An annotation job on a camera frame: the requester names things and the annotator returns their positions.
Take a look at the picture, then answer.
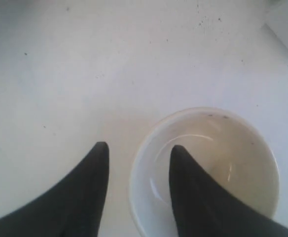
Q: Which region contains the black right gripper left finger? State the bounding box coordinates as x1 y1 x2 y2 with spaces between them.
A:
0 142 109 237

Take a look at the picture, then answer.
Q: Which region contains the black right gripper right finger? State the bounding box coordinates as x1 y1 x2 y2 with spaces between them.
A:
169 145 288 237

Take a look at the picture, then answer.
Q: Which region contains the white ceramic bowl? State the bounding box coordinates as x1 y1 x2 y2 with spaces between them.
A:
129 107 279 237

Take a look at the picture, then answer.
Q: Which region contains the white microwave oven body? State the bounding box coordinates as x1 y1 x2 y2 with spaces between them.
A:
264 0 288 60

